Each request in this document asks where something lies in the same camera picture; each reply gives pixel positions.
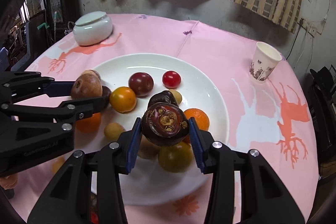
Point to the brown passion fruit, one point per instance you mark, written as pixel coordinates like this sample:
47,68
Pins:
86,86

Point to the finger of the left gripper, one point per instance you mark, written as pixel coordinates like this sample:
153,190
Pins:
20,86
72,110

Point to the orange mandarin near jar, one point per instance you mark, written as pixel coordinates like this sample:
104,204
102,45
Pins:
89,125

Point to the dark red plum on plate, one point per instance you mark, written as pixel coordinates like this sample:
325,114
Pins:
141,83

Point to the tan round passion fruit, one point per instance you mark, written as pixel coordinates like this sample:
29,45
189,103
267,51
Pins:
92,72

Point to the white oval plate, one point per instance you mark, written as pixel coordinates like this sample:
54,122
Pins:
148,183

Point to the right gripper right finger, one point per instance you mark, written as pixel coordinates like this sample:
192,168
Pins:
264,197

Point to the red cherry tomato left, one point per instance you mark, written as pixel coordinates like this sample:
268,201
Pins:
94,217

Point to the yellow-orange tomato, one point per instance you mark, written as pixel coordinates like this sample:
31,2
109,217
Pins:
123,99

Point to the small tan longan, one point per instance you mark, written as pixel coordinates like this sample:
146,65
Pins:
113,130
177,96

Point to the orange mandarin far side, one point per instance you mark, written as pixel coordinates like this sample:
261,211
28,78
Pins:
200,117

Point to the white ceramic lidded jar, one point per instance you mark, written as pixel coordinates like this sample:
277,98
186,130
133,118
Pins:
92,28

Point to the green-yellow mandarin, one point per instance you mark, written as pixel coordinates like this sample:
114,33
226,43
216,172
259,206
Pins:
176,158

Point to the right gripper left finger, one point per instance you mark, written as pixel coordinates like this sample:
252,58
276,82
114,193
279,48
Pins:
66,199

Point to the pink patterned tablecloth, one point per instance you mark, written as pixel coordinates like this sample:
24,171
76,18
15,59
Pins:
272,117

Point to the patterned paper cup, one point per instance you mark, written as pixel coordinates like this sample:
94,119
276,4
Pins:
264,61

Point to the red cherry tomato on plate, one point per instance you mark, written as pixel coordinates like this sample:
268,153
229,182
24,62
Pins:
171,79

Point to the dark mangosteen front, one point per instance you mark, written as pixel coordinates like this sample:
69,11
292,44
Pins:
163,97

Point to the dark date on plate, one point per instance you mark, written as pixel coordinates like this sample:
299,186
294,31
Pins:
106,92

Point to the left hand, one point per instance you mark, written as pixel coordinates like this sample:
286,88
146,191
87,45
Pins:
9,182

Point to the dark mangosteen with star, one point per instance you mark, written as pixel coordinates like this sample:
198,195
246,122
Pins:
164,124

